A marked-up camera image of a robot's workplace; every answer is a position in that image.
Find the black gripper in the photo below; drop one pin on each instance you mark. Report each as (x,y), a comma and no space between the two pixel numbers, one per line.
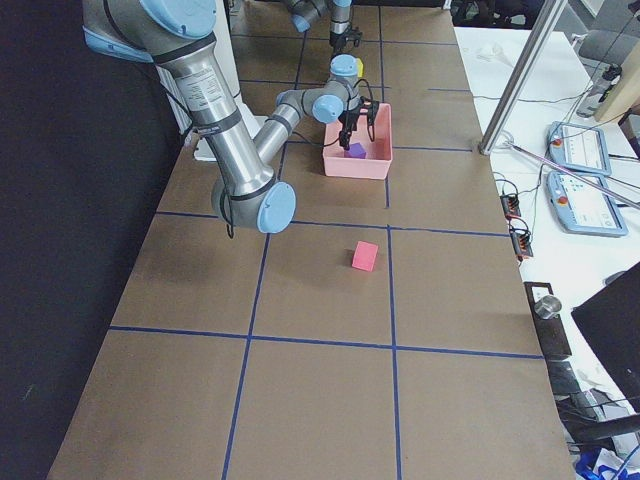
(338,38)
(348,120)

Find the purple foam block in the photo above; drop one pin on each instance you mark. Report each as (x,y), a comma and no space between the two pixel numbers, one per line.
(356,151)

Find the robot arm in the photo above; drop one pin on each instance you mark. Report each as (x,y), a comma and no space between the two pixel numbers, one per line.
(179,37)
(304,13)

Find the pink plastic bin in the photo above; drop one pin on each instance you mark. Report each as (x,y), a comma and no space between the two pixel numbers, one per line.
(370,153)

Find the red foam block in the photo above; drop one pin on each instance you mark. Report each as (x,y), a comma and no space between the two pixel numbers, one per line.
(364,256)

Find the upper teach pendant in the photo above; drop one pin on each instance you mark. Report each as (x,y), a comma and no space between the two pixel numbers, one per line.
(579,148)

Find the teach pendant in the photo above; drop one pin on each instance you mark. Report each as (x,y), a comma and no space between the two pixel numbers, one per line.
(583,209)
(579,148)

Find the lower teach pendant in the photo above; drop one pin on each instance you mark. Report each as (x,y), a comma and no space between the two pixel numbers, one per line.
(583,209)

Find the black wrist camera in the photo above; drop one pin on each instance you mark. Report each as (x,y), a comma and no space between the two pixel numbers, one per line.
(355,36)
(369,108)

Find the white camera pole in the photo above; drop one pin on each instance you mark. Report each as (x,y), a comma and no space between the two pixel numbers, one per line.
(224,52)

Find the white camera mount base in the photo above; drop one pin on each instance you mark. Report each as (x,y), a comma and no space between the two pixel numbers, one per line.
(233,141)

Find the aluminium frame post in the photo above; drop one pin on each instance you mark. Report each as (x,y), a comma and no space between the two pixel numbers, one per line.
(537,39)

